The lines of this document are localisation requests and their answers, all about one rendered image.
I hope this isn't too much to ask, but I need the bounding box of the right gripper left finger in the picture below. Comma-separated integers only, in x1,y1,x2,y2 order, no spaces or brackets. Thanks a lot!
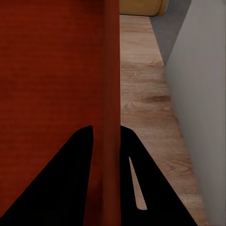
0,125,94,226

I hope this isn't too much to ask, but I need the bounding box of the storage box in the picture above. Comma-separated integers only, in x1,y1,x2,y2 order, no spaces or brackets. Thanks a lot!
0,0,121,226

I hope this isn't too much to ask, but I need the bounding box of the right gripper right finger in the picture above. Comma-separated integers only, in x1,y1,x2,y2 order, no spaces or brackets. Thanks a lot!
120,126,197,226

